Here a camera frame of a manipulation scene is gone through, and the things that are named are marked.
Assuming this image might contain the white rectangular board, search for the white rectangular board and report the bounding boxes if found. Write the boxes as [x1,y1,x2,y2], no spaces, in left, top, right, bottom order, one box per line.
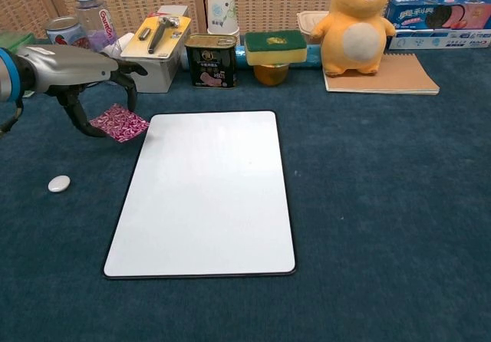
[102,110,298,281]

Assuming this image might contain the razor in yellow blister pack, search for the razor in yellow blister pack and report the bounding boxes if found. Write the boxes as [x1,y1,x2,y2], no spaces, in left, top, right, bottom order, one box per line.
[120,15,192,60]

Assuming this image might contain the small white cylinder bottle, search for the small white cylinder bottle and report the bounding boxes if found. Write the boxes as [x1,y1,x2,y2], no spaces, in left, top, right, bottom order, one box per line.
[100,33,135,60]

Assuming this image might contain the yellow plush toy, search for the yellow plush toy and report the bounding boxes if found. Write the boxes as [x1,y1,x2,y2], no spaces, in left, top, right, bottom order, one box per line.
[309,0,397,77]

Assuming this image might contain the beige plastic food container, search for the beige plastic food container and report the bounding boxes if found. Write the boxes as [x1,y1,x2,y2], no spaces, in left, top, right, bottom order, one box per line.
[296,11,331,46]

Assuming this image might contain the grey white rectangular box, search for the grey white rectangular box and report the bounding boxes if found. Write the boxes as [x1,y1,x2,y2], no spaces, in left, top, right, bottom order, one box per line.
[124,38,186,94]

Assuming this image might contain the white blue carton box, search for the white blue carton box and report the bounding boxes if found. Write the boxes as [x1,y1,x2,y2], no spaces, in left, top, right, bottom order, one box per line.
[387,29,491,51]

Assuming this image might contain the blue cookie box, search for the blue cookie box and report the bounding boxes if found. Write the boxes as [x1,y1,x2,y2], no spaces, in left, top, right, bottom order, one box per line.
[384,0,491,32]

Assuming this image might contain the small white box red mark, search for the small white box red mark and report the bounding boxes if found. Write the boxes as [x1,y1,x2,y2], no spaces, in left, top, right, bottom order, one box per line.
[153,5,190,21]

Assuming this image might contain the clear plastic water bottle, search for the clear plastic water bottle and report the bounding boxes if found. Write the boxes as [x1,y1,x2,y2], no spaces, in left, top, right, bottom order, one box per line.
[74,0,118,54]

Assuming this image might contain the white printed paper cup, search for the white printed paper cup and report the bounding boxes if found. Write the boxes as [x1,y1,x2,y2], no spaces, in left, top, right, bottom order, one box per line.
[207,0,241,46]

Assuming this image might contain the pink patterned square packet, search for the pink patterned square packet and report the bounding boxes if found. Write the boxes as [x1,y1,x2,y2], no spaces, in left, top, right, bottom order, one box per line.
[88,103,151,144]

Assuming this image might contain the kraft spiral notebook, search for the kraft spiral notebook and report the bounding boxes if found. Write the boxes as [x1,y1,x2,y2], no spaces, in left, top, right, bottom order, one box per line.
[324,52,441,96]

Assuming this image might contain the red white drink can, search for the red white drink can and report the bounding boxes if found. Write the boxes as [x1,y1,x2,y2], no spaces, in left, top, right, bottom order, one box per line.
[45,15,91,51]

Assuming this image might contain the white oval pebble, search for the white oval pebble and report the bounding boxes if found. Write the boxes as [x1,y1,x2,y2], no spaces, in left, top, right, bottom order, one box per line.
[48,174,72,194]

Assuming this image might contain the black luncheon meat tin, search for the black luncheon meat tin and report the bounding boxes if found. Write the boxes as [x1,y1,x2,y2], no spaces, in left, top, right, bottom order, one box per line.
[184,33,239,89]

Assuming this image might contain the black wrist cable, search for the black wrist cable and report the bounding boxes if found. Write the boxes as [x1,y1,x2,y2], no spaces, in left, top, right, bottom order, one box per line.
[0,99,25,139]

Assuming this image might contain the orange jelly cup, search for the orange jelly cup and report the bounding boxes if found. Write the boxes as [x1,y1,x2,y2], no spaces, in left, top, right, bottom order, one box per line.
[252,63,291,87]

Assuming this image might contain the green yellow sponge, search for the green yellow sponge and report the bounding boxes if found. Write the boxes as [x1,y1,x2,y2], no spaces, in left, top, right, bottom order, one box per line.
[244,29,309,67]

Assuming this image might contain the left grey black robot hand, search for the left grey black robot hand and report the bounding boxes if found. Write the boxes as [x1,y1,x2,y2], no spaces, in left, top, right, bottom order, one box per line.
[15,44,149,139]

